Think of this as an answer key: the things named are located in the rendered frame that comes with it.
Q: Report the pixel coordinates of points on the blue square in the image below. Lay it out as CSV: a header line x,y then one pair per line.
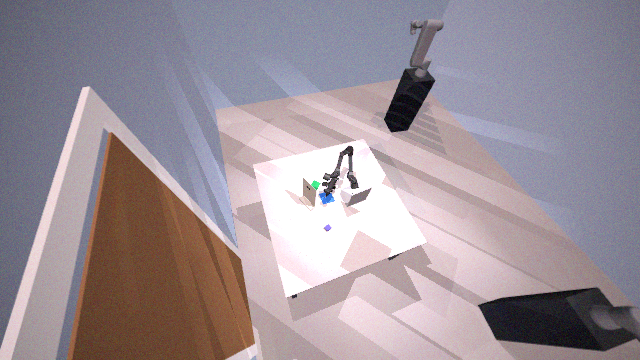
x,y
328,199

